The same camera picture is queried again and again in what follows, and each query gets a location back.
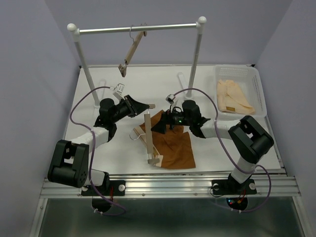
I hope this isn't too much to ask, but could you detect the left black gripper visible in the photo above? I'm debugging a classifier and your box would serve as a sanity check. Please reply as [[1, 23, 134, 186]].
[[111, 94, 148, 123]]

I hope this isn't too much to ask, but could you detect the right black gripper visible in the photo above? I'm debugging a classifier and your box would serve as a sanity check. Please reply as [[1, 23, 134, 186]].
[[151, 104, 192, 133]]

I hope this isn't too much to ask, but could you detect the wooden clip hanger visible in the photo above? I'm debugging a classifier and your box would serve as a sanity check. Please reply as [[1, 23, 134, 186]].
[[129, 104, 163, 167], [118, 25, 147, 78]]

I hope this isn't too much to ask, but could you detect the brown underwear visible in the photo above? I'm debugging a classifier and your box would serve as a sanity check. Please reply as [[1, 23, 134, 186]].
[[133, 123, 196, 170]]

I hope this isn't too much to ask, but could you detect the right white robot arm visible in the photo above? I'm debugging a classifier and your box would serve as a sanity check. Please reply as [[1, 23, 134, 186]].
[[151, 100, 274, 196]]

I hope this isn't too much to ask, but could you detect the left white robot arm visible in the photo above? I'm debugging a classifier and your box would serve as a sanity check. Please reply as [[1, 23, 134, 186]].
[[47, 95, 150, 188]]

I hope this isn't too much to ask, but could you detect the beige underwear in basket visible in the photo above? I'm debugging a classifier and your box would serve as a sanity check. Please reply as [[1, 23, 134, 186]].
[[216, 79, 255, 115]]

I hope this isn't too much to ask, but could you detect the white plastic basket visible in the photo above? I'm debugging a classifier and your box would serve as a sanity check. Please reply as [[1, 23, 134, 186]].
[[214, 65, 267, 120]]

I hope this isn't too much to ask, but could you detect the white metal clothes rack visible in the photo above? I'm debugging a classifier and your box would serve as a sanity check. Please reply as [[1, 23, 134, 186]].
[[67, 16, 207, 106]]

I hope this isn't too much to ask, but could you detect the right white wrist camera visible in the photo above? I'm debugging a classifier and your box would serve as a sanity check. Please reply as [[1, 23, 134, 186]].
[[165, 94, 178, 110]]

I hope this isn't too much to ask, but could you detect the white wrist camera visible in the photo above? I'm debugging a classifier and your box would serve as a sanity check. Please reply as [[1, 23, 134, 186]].
[[110, 83, 125, 101], [165, 94, 178, 110]]

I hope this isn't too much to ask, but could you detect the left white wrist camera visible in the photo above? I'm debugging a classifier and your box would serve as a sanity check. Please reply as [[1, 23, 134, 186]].
[[110, 83, 125, 101]]

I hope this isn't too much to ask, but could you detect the aluminium mounting rail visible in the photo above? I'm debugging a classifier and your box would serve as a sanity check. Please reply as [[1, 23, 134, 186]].
[[40, 174, 301, 198]]

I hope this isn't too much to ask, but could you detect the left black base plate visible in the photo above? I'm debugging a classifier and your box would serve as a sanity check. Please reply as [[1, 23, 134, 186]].
[[80, 180, 127, 213]]

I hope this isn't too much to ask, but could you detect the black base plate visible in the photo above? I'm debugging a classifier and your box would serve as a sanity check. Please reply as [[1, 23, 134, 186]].
[[80, 180, 127, 213], [209, 179, 257, 212]]

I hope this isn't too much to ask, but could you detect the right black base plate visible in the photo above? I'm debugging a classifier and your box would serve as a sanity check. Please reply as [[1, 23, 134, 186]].
[[209, 179, 257, 212]]

